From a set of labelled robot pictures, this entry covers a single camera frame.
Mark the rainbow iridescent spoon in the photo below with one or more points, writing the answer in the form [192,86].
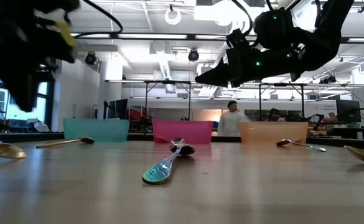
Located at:
[160,172]
[282,142]

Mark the orange plastic bin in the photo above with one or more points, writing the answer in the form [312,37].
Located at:
[273,132]

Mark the black metal stand frame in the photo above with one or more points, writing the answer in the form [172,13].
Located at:
[260,102]
[146,99]

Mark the green plastic bin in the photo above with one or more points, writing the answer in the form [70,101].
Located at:
[96,130]

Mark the black computer monitor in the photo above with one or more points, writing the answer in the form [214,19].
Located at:
[348,110]
[118,109]

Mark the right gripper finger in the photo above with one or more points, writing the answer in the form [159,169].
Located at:
[216,76]

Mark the black ceiling spotlight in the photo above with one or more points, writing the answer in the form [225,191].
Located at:
[193,55]
[90,58]

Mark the pink plastic bin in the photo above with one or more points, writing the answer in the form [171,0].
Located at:
[183,132]

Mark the person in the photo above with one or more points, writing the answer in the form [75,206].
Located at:
[274,114]
[231,123]

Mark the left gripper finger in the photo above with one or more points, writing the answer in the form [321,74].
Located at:
[20,84]

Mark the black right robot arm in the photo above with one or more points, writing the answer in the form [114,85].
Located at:
[324,40]

